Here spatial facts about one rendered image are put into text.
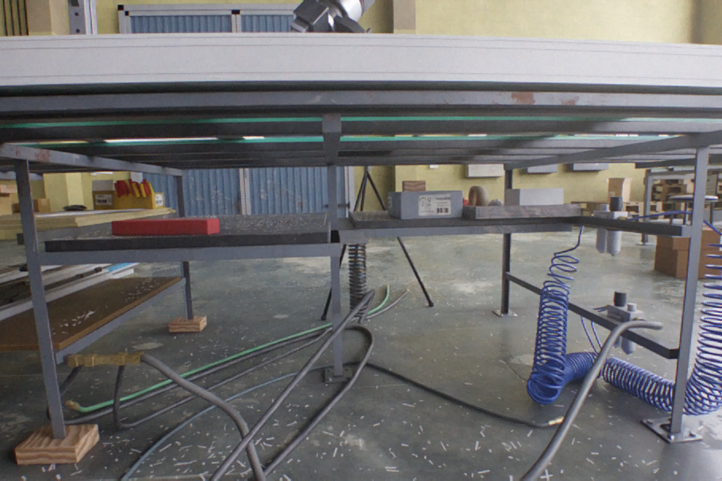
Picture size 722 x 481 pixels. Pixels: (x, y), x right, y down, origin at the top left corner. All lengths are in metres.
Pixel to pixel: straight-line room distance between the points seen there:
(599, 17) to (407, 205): 8.34
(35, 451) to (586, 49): 1.54
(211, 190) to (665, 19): 9.40
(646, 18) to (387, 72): 9.51
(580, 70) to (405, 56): 0.29
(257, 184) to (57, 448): 6.25
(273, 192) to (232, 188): 0.75
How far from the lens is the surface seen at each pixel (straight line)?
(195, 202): 7.53
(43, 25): 8.71
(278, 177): 7.17
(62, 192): 8.20
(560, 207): 1.52
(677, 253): 3.67
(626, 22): 9.77
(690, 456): 1.38
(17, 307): 1.78
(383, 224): 1.36
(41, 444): 1.39
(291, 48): 0.65
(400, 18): 7.49
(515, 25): 8.56
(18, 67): 0.78
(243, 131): 0.90
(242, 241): 1.03
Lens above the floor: 0.69
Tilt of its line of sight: 7 degrees down
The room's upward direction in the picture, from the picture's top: 1 degrees counter-clockwise
